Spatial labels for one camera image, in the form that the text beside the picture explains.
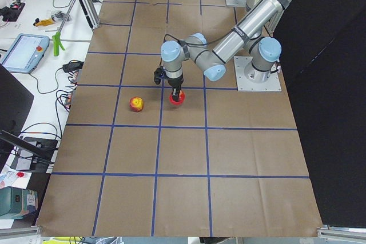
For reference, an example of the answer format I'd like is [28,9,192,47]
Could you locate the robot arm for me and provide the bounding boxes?
[154,0,292,105]

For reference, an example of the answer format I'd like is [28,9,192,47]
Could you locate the reacher grabber tool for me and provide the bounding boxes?
[45,0,76,57]

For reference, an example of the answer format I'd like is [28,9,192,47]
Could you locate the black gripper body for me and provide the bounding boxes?
[167,75,184,92]

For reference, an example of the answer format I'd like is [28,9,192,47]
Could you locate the brown paper mat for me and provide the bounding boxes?
[37,0,322,237]

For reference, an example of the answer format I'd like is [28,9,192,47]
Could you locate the green box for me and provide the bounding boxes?
[1,187,38,219]

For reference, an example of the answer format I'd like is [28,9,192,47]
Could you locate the black monitor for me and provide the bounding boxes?
[1,66,57,173]

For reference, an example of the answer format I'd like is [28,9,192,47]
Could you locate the red yellow apple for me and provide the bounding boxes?
[129,97,144,112]

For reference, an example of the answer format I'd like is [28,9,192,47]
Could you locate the teach pendant tablet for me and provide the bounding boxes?
[1,33,50,74]

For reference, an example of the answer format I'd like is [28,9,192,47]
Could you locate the dark red apple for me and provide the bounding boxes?
[169,90,185,106]

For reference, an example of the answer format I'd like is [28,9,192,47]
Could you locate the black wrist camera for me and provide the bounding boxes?
[154,66,166,85]

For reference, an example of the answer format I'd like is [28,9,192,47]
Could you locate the black power adapter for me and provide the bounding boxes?
[62,61,84,73]

